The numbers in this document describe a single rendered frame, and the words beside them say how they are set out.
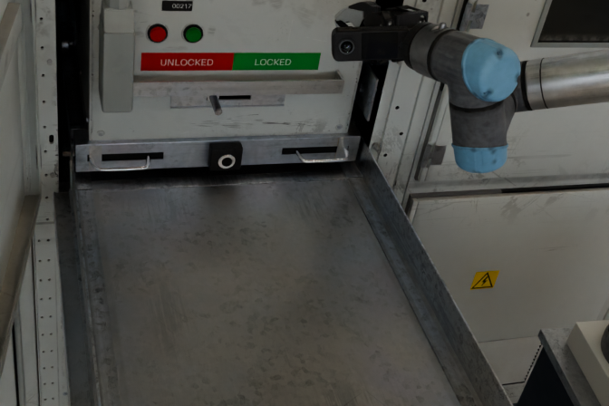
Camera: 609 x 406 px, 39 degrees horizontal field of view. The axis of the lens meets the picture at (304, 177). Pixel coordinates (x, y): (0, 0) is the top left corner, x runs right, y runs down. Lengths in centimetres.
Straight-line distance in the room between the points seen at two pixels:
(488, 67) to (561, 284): 110
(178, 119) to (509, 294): 94
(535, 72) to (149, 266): 68
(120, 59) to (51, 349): 72
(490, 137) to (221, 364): 51
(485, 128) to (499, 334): 107
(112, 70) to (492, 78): 59
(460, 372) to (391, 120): 52
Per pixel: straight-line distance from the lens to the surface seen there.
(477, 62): 114
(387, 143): 168
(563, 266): 212
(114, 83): 139
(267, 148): 164
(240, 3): 148
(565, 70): 129
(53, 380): 194
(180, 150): 160
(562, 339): 166
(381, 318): 142
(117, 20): 135
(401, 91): 162
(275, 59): 155
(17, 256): 147
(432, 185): 179
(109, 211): 155
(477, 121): 119
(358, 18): 135
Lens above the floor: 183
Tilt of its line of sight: 36 degrees down
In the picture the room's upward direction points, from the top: 11 degrees clockwise
